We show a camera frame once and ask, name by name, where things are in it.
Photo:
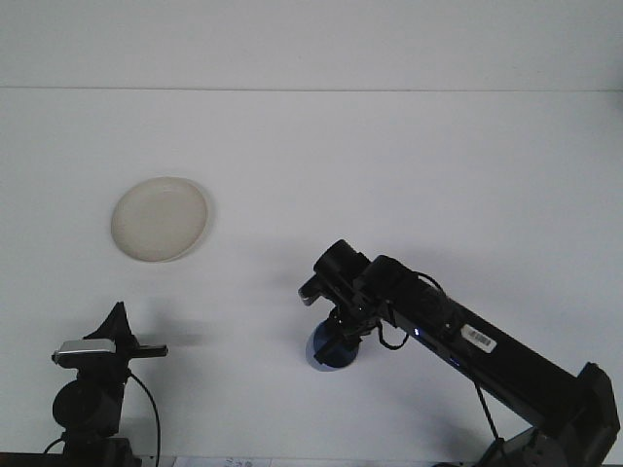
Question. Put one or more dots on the pale blue cup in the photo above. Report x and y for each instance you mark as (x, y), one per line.
(338, 366)

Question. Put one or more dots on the pale round plate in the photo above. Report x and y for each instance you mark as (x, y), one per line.
(160, 219)

